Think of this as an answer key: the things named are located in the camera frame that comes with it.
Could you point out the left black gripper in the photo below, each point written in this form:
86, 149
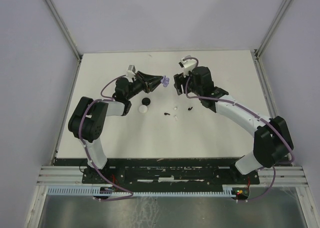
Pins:
153, 81

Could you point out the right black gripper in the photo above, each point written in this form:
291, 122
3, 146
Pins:
179, 79

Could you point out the purple earbud charging case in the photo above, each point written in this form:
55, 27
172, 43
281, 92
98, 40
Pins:
165, 81

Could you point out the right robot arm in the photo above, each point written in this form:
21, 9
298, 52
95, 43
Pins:
271, 137

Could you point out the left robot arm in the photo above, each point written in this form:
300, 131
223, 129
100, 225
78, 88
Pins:
88, 119

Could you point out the black earbud charging case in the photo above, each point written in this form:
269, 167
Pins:
146, 101

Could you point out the white earbud charging case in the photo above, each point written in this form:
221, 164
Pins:
143, 109

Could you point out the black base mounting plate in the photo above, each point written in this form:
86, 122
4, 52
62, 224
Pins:
135, 175

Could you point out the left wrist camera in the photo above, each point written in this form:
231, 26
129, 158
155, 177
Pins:
131, 70

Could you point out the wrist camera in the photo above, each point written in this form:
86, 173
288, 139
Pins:
188, 63
131, 70

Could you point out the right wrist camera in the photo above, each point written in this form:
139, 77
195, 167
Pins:
188, 63

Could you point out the left aluminium frame post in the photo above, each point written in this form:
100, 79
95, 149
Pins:
63, 28

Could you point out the aluminium frame post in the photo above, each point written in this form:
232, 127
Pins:
63, 28
280, 14

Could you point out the right aluminium frame post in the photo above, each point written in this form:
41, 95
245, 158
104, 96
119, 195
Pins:
280, 14

